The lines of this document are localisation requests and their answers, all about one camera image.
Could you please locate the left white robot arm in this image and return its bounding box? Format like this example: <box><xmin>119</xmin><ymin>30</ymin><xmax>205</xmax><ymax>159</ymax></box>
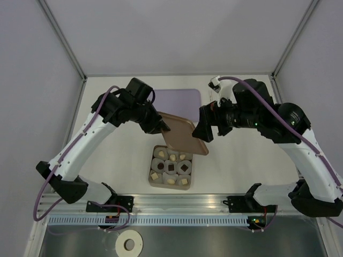
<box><xmin>36</xmin><ymin>78</ymin><xmax>170</xmax><ymax>212</ymax></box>

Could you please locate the aluminium frame post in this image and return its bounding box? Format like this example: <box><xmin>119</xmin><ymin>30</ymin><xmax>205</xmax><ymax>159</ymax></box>
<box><xmin>36</xmin><ymin>0</ymin><xmax>87</xmax><ymax>82</ymax></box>
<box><xmin>270</xmin><ymin>0</ymin><xmax>322</xmax><ymax>80</ymax></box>

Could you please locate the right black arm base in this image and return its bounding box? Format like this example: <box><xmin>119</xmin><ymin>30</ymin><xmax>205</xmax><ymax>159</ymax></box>
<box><xmin>222</xmin><ymin>195</ymin><xmax>277</xmax><ymax>214</ymax></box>

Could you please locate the white paper cup three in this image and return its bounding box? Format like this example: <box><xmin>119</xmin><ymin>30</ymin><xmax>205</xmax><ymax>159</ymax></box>
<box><xmin>178</xmin><ymin>153</ymin><xmax>193</xmax><ymax>161</ymax></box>

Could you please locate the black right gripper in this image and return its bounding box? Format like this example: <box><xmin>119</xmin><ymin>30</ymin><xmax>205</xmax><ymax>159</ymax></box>
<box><xmin>192</xmin><ymin>93</ymin><xmax>260</xmax><ymax>142</ymax></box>

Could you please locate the gold tin lid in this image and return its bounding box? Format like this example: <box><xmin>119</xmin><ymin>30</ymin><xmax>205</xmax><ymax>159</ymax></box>
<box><xmin>159</xmin><ymin>112</ymin><xmax>209</xmax><ymax>156</ymax></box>

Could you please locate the white paper cup two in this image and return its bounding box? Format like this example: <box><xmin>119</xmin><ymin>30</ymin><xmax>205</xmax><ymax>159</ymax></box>
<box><xmin>167</xmin><ymin>148</ymin><xmax>179</xmax><ymax>162</ymax></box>

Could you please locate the lilac plastic tray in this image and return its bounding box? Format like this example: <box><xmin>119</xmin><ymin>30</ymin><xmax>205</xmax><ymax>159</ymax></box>
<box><xmin>153</xmin><ymin>89</ymin><xmax>202</xmax><ymax>122</ymax></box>

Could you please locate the aluminium rail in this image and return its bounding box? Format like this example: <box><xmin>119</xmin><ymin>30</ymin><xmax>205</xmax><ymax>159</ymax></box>
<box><xmin>36</xmin><ymin>191</ymin><xmax>330</xmax><ymax>216</ymax></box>
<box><xmin>270</xmin><ymin>77</ymin><xmax>313</xmax><ymax>194</ymax></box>

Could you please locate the right aluminium frame post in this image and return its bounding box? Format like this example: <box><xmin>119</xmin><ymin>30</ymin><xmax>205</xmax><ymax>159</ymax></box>
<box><xmin>270</xmin><ymin>0</ymin><xmax>322</xmax><ymax>80</ymax></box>

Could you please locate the left aluminium frame post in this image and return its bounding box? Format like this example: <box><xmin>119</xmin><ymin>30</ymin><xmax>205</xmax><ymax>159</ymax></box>
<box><xmin>36</xmin><ymin>0</ymin><xmax>87</xmax><ymax>82</ymax></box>

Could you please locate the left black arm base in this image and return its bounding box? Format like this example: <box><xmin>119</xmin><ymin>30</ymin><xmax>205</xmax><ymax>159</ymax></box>
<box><xmin>86</xmin><ymin>195</ymin><xmax>134</xmax><ymax>223</ymax></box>

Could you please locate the aluminium front rail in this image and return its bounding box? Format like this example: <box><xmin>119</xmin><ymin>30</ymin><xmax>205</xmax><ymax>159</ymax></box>
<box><xmin>36</xmin><ymin>191</ymin><xmax>330</xmax><ymax>216</ymax></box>

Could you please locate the white paper cup five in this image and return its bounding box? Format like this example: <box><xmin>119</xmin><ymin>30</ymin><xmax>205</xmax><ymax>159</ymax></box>
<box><xmin>164</xmin><ymin>160</ymin><xmax>177</xmax><ymax>175</ymax></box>

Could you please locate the white paper cup seven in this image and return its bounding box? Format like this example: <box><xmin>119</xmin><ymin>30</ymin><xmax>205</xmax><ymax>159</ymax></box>
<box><xmin>148</xmin><ymin>170</ymin><xmax>163</xmax><ymax>184</ymax></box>

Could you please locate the white paper cup eight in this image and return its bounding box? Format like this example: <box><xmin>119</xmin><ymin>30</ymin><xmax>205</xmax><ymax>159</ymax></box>
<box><xmin>162</xmin><ymin>172</ymin><xmax>178</xmax><ymax>185</ymax></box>

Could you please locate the white slotted cable duct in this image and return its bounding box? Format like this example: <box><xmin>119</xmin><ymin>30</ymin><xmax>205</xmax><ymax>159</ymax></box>
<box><xmin>48</xmin><ymin>215</ymin><xmax>249</xmax><ymax>226</ymax></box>

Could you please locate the white paper cup four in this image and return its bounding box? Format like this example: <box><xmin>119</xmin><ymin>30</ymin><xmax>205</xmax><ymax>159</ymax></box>
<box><xmin>151</xmin><ymin>158</ymin><xmax>165</xmax><ymax>173</ymax></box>

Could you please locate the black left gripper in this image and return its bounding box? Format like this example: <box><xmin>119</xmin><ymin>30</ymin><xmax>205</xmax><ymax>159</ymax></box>
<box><xmin>130</xmin><ymin>100</ymin><xmax>170</xmax><ymax>135</ymax></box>

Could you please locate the right side aluminium rail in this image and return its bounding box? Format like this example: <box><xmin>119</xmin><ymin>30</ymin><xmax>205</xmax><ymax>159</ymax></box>
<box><xmin>270</xmin><ymin>77</ymin><xmax>313</xmax><ymax>194</ymax></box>

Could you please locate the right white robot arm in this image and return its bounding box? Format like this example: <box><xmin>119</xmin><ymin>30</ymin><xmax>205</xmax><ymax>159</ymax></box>
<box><xmin>192</xmin><ymin>76</ymin><xmax>342</xmax><ymax>218</ymax></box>

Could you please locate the white paper cup nine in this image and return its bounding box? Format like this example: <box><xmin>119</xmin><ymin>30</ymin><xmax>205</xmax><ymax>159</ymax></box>
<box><xmin>176</xmin><ymin>175</ymin><xmax>191</xmax><ymax>187</ymax></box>

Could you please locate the white paper cup one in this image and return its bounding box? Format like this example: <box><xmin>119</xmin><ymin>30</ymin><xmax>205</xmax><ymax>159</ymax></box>
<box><xmin>153</xmin><ymin>147</ymin><xmax>168</xmax><ymax>161</ymax></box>

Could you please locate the white tape roll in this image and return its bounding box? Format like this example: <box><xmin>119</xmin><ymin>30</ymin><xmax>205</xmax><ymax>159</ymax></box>
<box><xmin>115</xmin><ymin>230</ymin><xmax>143</xmax><ymax>255</ymax></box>

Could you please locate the white paper cup six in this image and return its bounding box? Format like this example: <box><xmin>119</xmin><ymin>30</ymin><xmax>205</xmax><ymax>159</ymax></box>
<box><xmin>177</xmin><ymin>160</ymin><xmax>192</xmax><ymax>175</ymax></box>

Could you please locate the dark square chocolate corner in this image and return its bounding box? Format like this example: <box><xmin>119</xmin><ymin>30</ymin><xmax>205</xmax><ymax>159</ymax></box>
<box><xmin>180</xmin><ymin>164</ymin><xmax>189</xmax><ymax>173</ymax></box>

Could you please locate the gold square chocolate tin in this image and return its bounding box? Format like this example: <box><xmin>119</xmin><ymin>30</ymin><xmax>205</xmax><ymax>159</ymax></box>
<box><xmin>148</xmin><ymin>145</ymin><xmax>193</xmax><ymax>191</ymax></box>

